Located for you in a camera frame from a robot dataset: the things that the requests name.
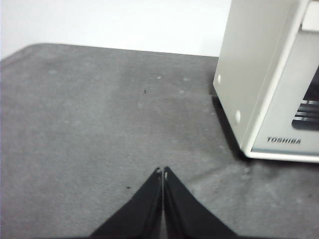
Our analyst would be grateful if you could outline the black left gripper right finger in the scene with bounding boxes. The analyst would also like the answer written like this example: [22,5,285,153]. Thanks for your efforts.
[162,166,241,239]

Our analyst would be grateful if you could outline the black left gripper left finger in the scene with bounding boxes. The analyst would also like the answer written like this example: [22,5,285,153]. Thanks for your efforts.
[88,166,163,239]

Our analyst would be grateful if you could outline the oven door with brown handle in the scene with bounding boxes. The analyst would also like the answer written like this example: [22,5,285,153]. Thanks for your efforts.
[251,0,319,153]

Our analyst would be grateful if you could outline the cream Toshiba toaster oven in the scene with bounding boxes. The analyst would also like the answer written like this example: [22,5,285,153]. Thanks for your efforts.
[212,0,319,164]

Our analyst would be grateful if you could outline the metal wire oven rack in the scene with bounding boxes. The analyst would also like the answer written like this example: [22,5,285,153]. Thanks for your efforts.
[294,99,319,125]

